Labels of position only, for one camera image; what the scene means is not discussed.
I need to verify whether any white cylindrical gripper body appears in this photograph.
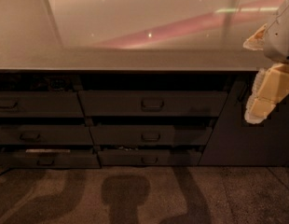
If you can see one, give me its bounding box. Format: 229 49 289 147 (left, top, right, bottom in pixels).
264 0 289 63

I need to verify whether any dark drawer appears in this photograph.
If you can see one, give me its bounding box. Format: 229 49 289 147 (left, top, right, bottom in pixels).
78 91 227 117
0 125 92 146
0 91 83 118
0 150 101 169
90 125 213 146
98 149 201 166

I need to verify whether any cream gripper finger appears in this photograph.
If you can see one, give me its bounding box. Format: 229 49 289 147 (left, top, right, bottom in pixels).
244 63 289 124
243 24 267 51

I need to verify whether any dark right cabinet door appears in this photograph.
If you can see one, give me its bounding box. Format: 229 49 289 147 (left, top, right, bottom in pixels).
200 74 289 166

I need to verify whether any dark round object in drawer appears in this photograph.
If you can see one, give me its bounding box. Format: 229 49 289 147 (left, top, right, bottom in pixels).
48 77 68 91

